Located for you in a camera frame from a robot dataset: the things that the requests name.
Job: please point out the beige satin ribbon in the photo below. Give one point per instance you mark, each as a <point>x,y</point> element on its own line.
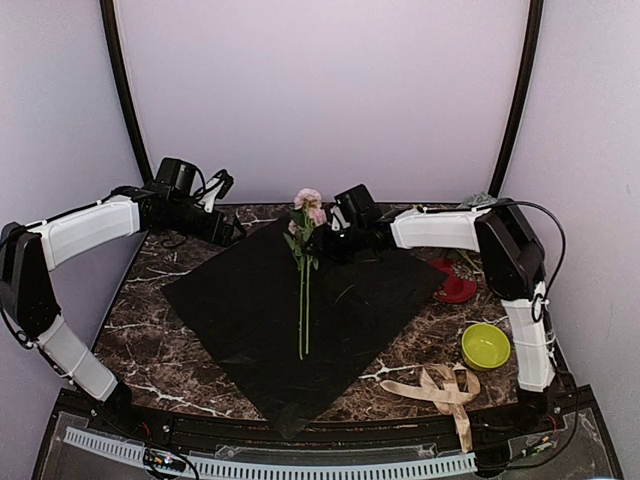
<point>458,387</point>

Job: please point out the black frame post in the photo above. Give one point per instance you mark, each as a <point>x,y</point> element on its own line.
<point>521,90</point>
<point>123,89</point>

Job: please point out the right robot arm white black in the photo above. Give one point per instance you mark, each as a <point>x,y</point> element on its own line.
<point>512,259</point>

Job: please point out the grey slotted cable duct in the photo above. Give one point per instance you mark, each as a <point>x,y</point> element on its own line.
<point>249,463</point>

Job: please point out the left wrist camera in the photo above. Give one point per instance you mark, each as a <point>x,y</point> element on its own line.
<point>216,189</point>

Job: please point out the lime green bowl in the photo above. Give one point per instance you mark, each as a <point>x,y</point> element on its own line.
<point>485,347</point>

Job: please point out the blue hydrangea flower stem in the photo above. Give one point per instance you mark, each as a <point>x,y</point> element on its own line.
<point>477,200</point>

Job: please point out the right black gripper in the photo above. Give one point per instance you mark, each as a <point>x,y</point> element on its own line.
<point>324,247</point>

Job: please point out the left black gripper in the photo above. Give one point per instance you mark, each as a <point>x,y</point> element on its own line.
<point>225,229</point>

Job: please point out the black wrapping paper sheet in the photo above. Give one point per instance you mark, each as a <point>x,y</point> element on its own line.
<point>294,343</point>

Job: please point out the pink rose stem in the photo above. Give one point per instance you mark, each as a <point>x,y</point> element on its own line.
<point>306,217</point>

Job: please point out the left black frame post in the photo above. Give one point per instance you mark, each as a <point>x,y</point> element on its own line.
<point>123,89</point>

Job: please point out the black front table rail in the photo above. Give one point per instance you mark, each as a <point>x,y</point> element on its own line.
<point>388,420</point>

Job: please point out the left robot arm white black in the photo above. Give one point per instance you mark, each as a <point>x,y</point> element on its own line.
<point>178,199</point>

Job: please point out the red floral plate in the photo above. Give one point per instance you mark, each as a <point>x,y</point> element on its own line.
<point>460,284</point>

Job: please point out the right black frame post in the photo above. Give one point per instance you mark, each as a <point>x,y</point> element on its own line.
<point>521,90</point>

